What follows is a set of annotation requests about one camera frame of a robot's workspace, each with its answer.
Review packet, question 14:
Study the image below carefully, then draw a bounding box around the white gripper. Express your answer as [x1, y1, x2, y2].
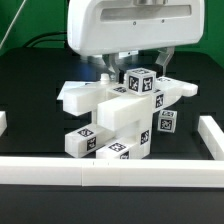
[67, 0, 205, 84]

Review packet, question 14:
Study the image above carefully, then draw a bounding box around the white tagged cube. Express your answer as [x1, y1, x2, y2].
[157, 110, 177, 133]
[126, 68, 156, 96]

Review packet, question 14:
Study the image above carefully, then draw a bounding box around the white chair back frame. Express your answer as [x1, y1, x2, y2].
[61, 75, 199, 132]

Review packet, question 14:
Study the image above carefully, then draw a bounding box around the white chair seat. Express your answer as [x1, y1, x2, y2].
[96, 73, 153, 159]

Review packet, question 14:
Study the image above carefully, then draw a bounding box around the white marker base plate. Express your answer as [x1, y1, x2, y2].
[57, 81, 96, 101]

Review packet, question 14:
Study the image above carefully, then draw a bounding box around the black cable with connector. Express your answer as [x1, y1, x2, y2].
[23, 31, 69, 48]

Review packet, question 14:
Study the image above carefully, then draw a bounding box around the thin white cable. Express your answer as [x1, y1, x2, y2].
[0, 0, 28, 51]

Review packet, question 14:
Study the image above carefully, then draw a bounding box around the white U-shaped obstacle wall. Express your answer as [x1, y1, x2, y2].
[0, 111, 224, 187]

